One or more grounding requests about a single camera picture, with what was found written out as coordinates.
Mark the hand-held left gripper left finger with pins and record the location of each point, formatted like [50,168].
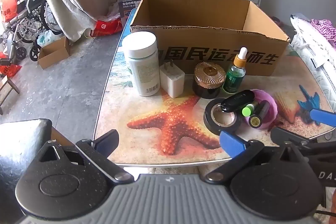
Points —
[105,140]

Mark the black tube with gold end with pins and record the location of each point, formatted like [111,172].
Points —
[261,112]

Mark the dark jar with gold lid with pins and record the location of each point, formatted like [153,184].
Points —
[208,72]

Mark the red plastic bag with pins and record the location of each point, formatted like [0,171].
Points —
[107,27]

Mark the wheelchair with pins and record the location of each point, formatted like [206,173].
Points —
[31,11]

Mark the white charger adapter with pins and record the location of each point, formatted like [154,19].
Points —
[172,82]

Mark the white mattress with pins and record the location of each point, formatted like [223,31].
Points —
[312,51]

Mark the large cardboard box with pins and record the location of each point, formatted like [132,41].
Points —
[223,52]

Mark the small cardboard box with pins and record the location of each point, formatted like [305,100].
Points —
[52,55]

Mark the orange plastic bag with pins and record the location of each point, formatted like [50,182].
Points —
[9,6]

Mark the green-capped tube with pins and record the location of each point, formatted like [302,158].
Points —
[246,110]

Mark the pink checkered cloth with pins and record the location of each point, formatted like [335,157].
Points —
[325,30]

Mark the red basket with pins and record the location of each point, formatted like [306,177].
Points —
[10,69]

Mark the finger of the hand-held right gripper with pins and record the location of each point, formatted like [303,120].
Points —
[323,116]
[286,134]

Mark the purple bowl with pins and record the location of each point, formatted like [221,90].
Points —
[270,106]

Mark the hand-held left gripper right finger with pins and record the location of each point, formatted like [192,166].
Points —
[232,144]

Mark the green dropper bottle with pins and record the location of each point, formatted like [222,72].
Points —
[233,79]

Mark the white plastic bottle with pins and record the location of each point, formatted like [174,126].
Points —
[141,69]

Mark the black tape roll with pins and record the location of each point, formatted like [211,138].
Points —
[210,119]

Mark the wooden stool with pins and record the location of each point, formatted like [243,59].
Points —
[8,87]

